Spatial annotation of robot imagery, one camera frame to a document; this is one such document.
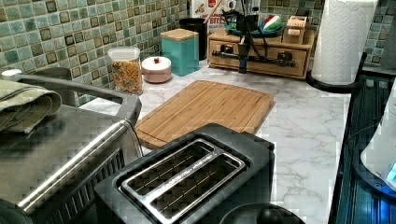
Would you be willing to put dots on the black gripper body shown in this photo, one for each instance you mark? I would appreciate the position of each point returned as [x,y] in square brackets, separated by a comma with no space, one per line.
[236,23]

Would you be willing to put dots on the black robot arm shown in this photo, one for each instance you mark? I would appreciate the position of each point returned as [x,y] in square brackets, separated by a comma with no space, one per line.
[248,7]

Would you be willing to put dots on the green folded towel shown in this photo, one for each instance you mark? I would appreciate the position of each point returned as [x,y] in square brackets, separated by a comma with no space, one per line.
[23,106]

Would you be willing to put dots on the snack box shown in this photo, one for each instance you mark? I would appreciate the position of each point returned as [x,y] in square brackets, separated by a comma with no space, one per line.
[201,8]

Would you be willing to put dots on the teal canister with wooden lid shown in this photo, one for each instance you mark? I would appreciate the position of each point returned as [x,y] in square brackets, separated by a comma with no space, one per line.
[181,47]

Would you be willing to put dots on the bamboo cutting board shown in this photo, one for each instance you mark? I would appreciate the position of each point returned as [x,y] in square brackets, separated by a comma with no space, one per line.
[203,102]

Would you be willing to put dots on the stainless steel toaster oven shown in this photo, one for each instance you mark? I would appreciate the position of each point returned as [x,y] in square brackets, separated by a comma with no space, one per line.
[48,175]

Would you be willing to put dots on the wooden drawer with black handle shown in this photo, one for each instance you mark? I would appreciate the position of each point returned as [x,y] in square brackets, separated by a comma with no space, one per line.
[284,61]

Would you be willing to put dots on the wooden drawer cabinet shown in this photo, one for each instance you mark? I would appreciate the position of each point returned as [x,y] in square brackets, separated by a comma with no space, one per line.
[308,43]

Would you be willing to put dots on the black dish rack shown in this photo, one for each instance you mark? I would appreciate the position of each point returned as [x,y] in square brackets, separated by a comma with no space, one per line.
[359,197]

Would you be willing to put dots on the black toaster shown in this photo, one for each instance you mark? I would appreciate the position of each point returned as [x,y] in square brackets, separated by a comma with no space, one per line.
[195,179]

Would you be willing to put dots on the small wooden box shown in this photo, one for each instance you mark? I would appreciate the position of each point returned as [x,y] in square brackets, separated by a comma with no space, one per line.
[294,30]

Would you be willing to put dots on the pink pot with white lid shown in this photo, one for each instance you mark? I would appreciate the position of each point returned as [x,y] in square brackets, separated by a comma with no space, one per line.
[156,69]

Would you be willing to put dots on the wooden spoon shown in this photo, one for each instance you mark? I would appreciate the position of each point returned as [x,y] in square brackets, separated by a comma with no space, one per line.
[214,9]

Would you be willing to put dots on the black paper towel holder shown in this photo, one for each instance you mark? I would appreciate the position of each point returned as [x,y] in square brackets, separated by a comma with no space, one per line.
[338,87]

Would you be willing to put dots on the glass jar of pasta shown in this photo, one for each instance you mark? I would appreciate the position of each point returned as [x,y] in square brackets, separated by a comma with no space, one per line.
[126,69]

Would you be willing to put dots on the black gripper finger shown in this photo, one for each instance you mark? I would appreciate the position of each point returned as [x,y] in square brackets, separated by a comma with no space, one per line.
[243,54]

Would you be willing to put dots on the paper towel roll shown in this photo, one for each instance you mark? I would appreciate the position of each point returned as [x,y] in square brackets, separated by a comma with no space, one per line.
[342,35]

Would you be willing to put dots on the striped ball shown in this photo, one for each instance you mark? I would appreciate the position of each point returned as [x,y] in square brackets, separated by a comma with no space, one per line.
[273,22]

